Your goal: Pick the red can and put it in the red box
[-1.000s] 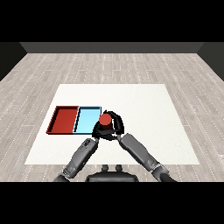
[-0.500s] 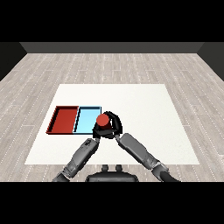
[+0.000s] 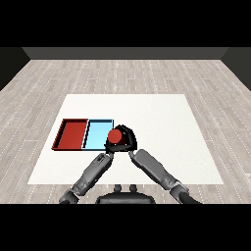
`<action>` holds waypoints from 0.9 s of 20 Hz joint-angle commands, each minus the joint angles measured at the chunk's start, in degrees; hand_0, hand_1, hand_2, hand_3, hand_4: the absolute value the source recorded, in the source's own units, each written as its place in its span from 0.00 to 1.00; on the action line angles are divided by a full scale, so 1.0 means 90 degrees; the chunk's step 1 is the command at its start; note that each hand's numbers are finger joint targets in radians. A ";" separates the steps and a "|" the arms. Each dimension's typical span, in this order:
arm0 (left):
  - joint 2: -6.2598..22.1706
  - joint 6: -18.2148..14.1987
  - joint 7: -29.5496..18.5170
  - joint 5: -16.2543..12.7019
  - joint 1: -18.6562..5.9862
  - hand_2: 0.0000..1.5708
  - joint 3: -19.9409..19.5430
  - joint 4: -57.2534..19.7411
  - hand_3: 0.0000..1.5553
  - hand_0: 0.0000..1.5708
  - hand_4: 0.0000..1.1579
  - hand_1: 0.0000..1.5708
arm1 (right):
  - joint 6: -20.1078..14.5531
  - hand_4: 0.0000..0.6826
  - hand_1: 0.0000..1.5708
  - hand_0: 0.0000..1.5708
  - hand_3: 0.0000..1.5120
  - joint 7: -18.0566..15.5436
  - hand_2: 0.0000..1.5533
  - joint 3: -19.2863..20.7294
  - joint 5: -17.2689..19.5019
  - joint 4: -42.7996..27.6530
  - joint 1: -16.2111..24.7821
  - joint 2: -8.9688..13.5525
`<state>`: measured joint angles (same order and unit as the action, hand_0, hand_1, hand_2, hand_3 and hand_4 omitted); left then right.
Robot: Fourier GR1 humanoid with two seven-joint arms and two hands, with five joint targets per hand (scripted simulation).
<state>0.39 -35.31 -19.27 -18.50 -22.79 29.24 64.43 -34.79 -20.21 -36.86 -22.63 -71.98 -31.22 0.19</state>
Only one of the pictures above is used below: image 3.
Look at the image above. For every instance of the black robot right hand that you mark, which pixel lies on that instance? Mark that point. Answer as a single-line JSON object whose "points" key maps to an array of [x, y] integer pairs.
{"points": [[131, 139]]}

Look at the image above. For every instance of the shallow red open box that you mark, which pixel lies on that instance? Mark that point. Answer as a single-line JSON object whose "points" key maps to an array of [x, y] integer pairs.
{"points": [[72, 134]]}

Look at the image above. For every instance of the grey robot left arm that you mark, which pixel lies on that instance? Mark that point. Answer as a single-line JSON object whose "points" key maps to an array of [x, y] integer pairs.
{"points": [[91, 173]]}

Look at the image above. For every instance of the small red can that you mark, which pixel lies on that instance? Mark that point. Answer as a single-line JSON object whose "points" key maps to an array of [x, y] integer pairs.
{"points": [[115, 136]]}

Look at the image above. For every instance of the dark grey robot body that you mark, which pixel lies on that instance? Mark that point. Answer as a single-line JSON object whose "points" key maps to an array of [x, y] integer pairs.
{"points": [[125, 197]]}

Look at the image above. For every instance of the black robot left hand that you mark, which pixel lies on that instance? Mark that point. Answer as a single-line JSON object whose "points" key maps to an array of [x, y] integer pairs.
{"points": [[109, 147]]}

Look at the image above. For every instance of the shallow light blue open box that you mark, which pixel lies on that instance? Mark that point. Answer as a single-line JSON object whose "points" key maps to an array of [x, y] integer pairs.
{"points": [[96, 134]]}

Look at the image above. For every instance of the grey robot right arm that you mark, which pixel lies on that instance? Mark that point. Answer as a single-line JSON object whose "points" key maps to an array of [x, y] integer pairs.
{"points": [[153, 168]]}

